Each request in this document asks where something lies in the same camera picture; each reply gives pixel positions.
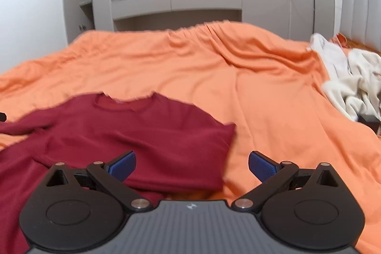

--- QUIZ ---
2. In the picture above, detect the cream white garment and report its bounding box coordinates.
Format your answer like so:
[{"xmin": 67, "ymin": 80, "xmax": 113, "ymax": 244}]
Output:
[{"xmin": 308, "ymin": 34, "xmax": 380, "ymax": 121}]

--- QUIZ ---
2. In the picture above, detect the dark grey box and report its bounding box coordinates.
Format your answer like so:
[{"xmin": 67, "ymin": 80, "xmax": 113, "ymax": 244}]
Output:
[{"xmin": 358, "ymin": 114, "xmax": 380, "ymax": 135}]

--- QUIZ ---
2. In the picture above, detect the dark red sweater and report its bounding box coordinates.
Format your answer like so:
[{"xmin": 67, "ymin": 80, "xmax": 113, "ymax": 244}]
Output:
[{"xmin": 1, "ymin": 93, "xmax": 235, "ymax": 253}]

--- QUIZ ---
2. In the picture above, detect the orange bed sheet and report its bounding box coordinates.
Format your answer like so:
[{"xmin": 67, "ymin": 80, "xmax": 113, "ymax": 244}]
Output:
[{"xmin": 1, "ymin": 21, "xmax": 380, "ymax": 253}]

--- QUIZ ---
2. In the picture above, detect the wooden padded headboard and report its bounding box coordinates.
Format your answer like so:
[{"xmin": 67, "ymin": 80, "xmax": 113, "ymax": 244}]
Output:
[{"xmin": 340, "ymin": 0, "xmax": 380, "ymax": 54}]

